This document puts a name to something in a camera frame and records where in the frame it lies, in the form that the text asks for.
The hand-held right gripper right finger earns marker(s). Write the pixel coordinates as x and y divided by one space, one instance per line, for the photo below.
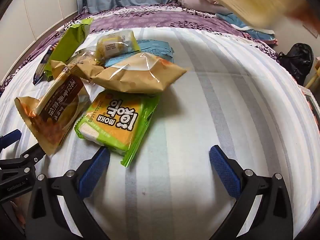
225 172

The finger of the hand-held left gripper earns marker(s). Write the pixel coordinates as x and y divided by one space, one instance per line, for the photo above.
10 138
32 154

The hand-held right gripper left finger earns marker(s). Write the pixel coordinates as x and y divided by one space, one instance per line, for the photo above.
95 172

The green and yellow snack packet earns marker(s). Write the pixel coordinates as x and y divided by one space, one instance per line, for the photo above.
117 122

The brown label snack packet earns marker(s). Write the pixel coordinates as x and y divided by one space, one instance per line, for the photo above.
57 100

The tan glossy snack packet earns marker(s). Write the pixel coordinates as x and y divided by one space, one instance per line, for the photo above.
135 75

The olive green snack packet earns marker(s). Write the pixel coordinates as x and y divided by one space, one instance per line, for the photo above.
72 40

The light blue snack packet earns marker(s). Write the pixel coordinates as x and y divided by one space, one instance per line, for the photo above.
155 48

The cream perforated plastic basket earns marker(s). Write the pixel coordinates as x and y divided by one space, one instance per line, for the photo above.
250 0

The dark blue white snack packet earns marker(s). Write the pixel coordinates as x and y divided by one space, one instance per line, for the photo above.
41 70

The striped bed sheet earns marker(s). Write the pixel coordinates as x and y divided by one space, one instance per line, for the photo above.
187 105

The tan and white snack packet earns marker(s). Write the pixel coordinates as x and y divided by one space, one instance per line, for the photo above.
77 70

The clear yellow cake packet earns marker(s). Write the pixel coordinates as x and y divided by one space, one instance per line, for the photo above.
115 45

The black bag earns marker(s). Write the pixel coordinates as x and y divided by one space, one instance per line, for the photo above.
297 60

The white wardrobe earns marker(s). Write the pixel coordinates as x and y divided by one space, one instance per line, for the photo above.
37 5

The purple floral blanket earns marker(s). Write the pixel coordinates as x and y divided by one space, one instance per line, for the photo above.
150 17

